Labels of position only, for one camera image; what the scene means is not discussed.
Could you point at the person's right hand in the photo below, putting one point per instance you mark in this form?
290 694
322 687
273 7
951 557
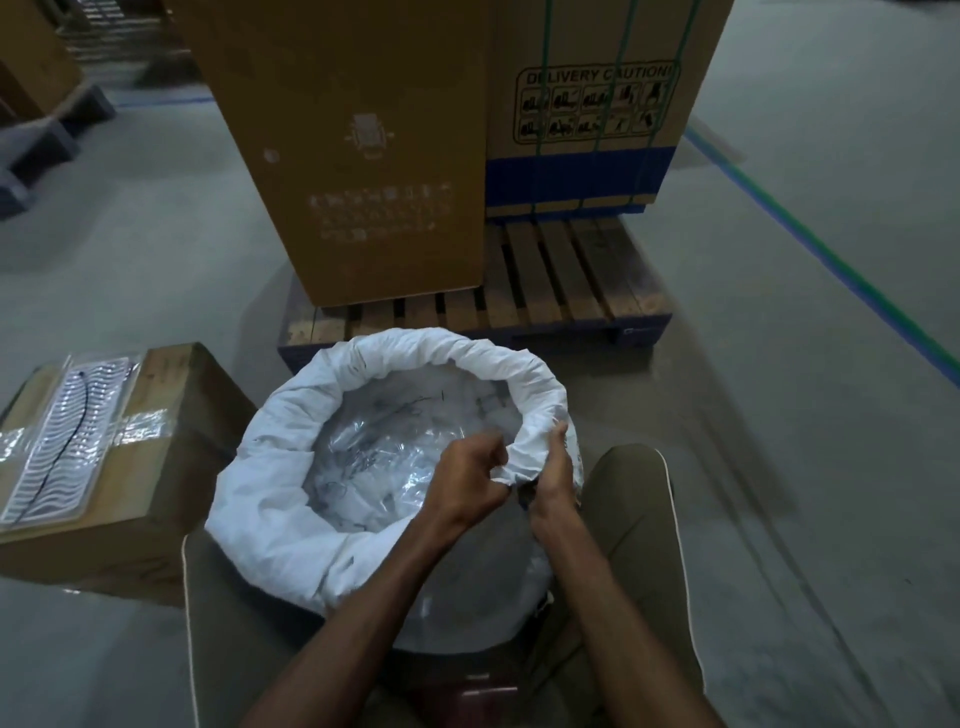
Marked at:
553 480

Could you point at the person's left hand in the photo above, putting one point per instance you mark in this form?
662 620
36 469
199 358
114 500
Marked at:
465 480

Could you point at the large white woven sack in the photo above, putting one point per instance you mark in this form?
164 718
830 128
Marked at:
255 487

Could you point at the black cable tie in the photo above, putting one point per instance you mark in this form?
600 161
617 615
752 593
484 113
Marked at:
82 409

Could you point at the person's right forearm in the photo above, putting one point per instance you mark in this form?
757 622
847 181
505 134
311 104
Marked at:
622 630

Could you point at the person's left forearm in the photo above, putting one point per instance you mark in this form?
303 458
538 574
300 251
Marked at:
360 630

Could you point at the clear plastic inner bag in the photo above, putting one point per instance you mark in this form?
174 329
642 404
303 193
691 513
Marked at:
375 457

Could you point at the dark red stool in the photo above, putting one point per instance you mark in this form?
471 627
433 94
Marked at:
484 686

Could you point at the small cardboard box with handwriting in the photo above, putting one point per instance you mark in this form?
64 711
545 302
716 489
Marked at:
172 480

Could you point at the tall cardboard box blue band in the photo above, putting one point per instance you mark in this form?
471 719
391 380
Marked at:
600 172

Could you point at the clear plastic tray wavy pattern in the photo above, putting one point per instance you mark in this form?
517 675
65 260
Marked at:
112 390

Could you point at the tall plain cardboard box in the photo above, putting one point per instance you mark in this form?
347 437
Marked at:
337 75

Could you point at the dark wooden pallet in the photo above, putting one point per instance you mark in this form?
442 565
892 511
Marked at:
37 157

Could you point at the low slatted pallet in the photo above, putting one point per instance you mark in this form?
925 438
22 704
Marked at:
120 37

